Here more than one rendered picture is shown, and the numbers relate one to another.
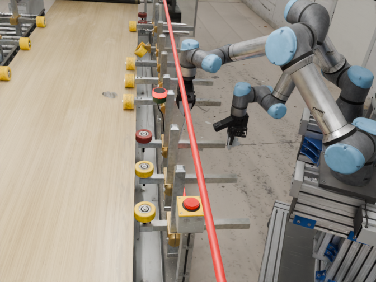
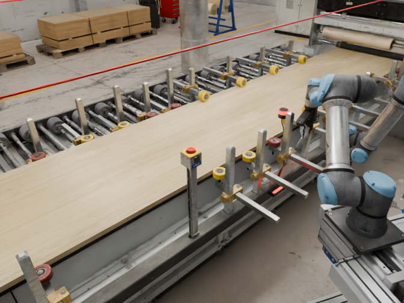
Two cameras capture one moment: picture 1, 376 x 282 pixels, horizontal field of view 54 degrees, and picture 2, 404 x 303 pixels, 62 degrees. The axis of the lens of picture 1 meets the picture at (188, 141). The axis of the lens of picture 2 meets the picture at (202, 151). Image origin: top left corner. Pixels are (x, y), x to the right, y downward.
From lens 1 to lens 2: 1.11 m
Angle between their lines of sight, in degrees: 47
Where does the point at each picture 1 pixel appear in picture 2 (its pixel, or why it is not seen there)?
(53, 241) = (168, 159)
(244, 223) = (272, 217)
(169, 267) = (217, 215)
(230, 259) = (319, 287)
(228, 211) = not seen: hidden behind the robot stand
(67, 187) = (201, 143)
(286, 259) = not seen: outside the picture
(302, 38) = (339, 85)
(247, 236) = not seen: hidden behind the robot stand
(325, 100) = (333, 137)
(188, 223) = (183, 159)
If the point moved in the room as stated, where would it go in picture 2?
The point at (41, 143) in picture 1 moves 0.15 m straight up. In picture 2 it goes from (216, 121) to (216, 101)
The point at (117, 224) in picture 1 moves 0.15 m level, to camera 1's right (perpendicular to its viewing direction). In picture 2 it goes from (199, 169) to (214, 182)
